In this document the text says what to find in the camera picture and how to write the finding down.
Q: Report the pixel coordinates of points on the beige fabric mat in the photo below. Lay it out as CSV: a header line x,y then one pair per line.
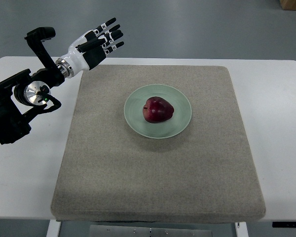
x,y
205,174

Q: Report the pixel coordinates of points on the light green plate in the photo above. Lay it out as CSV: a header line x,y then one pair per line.
x,y
176,124

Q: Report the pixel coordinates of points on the white table leg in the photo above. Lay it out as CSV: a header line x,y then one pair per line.
x,y
53,228

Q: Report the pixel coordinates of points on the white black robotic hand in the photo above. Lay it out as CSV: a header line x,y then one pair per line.
x,y
90,49

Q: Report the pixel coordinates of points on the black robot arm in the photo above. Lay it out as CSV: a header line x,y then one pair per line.
x,y
25,95

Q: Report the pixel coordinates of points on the red apple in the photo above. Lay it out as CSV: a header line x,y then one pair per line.
x,y
157,110

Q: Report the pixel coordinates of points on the cardboard box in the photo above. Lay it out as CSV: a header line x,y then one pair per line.
x,y
288,4

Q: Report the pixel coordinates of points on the black desk control panel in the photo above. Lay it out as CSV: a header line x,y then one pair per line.
x,y
284,224

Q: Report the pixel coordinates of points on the grey metal base plate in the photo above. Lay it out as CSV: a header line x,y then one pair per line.
x,y
124,231

